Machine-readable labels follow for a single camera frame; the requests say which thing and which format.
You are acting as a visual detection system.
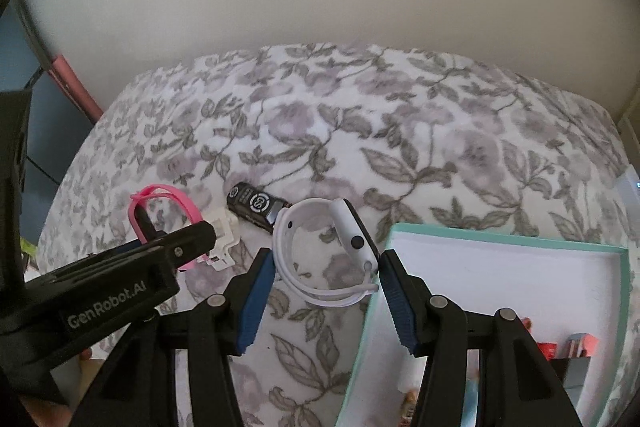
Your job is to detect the black toy car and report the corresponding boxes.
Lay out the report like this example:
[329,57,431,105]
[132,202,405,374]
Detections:
[226,182,293,235]

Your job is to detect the black box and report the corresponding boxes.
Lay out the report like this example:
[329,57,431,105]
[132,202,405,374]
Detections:
[550,356,598,403]

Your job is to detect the white smartwatch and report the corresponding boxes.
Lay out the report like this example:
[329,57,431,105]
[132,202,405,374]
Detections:
[271,198,382,308]

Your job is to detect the pink bed frame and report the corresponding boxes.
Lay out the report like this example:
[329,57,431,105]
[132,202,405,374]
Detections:
[47,54,104,124]

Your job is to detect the person's left hand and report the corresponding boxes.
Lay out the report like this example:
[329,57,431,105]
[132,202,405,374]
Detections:
[20,394,76,427]

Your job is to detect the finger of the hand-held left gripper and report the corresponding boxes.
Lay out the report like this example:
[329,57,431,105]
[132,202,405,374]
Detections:
[117,221,217,275]

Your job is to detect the dark glass cabinet door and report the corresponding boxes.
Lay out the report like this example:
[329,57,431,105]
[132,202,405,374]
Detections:
[0,14,68,208]

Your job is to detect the pink wristband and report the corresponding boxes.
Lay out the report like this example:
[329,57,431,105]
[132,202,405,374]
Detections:
[129,186,213,273]

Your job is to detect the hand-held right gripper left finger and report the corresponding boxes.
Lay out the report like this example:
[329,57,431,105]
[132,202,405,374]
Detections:
[87,248,277,427]

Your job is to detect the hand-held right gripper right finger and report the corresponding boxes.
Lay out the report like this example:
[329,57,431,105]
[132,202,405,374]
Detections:
[380,249,583,427]

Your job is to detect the white power strip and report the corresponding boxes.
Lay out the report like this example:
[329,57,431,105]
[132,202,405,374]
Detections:
[617,172,640,205]

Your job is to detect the floral printed blanket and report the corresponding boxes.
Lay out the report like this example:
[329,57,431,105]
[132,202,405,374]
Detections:
[37,43,631,427]

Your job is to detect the teal rimmed white tray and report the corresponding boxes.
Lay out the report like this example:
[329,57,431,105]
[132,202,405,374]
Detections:
[334,222,629,427]

